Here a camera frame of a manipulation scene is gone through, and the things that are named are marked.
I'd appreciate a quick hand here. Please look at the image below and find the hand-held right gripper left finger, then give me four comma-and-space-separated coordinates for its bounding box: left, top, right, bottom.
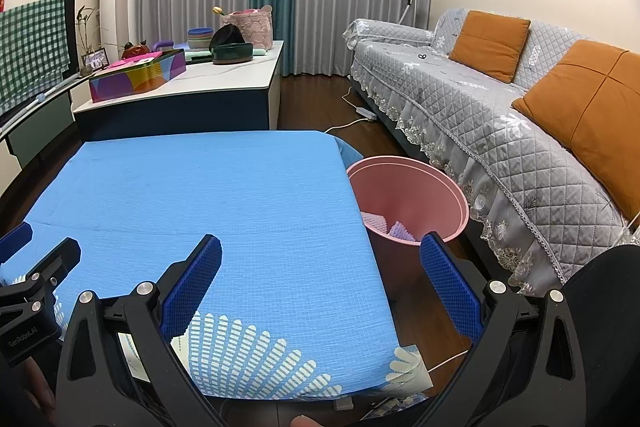
54, 234, 236, 427

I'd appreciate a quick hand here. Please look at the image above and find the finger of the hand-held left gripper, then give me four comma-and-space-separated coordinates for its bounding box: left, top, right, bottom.
0, 222, 33, 265
25, 237, 82, 294

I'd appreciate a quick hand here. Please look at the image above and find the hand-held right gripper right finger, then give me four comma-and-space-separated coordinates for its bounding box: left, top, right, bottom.
419, 232, 586, 427

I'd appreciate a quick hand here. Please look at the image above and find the purple foam net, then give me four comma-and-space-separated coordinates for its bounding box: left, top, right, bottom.
361, 211, 420, 243

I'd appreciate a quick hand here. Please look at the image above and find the pink plastic bin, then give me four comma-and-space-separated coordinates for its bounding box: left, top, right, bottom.
346, 157, 471, 268

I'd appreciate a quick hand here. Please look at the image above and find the blue tablecloth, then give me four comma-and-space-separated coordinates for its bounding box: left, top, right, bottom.
0, 130, 433, 403

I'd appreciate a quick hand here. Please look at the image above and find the television cabinet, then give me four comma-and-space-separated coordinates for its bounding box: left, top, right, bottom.
0, 77, 101, 188

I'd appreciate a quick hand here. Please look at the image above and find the white rod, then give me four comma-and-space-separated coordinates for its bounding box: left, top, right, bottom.
0, 74, 83, 128

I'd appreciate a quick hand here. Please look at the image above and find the grey quilted sofa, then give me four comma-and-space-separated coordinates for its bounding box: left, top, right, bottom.
342, 8, 640, 298

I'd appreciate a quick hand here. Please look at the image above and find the green checked cloth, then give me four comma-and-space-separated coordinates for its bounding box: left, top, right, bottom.
0, 0, 71, 115

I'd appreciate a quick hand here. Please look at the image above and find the colourful rectangular box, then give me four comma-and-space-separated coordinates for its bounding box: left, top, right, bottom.
89, 48, 187, 104

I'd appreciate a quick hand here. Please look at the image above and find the white coffee table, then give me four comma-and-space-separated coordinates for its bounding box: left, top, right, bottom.
71, 39, 286, 142

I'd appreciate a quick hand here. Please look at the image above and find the bamboo plant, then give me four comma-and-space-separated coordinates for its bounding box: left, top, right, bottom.
75, 6, 96, 58

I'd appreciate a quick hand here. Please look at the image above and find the red-brown teapot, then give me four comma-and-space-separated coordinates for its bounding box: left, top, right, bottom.
121, 41, 152, 60

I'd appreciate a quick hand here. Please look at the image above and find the orange cushion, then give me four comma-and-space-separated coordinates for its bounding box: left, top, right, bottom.
511, 39, 640, 220
448, 10, 532, 84

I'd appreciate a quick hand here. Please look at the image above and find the stack of plastic bowls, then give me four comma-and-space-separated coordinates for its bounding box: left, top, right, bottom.
186, 27, 217, 52

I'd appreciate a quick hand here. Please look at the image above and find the black bowl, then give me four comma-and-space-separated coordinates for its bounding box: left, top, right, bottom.
209, 24, 246, 52

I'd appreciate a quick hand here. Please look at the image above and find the pink fabric bag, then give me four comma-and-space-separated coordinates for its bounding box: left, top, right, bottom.
221, 4, 274, 50

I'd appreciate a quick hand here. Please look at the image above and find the thin white cable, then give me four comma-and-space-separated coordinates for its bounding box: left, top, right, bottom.
427, 349, 473, 373

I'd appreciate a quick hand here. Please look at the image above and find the white power cable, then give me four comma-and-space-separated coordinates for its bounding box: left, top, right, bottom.
324, 114, 371, 135

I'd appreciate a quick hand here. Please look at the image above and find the small photo frame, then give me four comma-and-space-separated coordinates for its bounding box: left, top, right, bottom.
81, 48, 109, 75

